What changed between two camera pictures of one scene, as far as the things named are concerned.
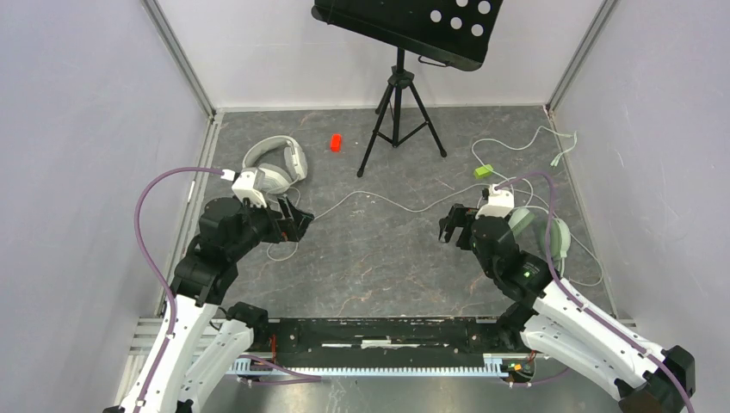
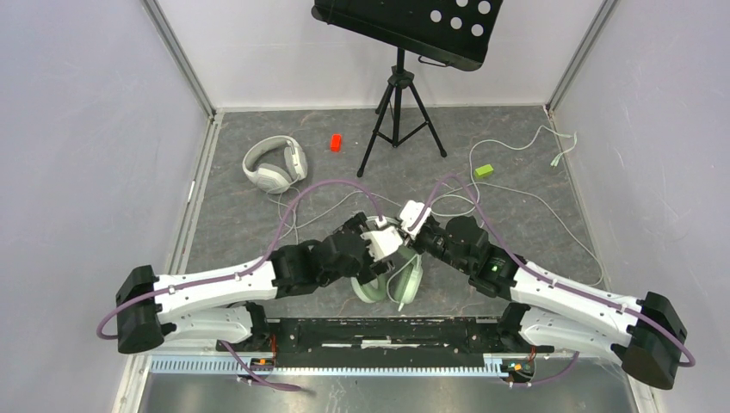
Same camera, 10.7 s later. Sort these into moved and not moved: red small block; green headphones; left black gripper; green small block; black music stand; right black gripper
Moved: right black gripper; left black gripper; green headphones
Not moved: green small block; black music stand; red small block
